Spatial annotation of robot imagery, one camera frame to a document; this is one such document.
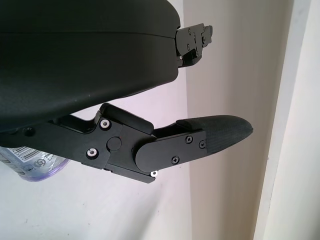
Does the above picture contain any small silver labelled bottle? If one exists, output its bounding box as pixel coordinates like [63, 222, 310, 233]
[0, 145, 71, 183]

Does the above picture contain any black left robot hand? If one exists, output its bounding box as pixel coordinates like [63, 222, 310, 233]
[0, 0, 255, 186]

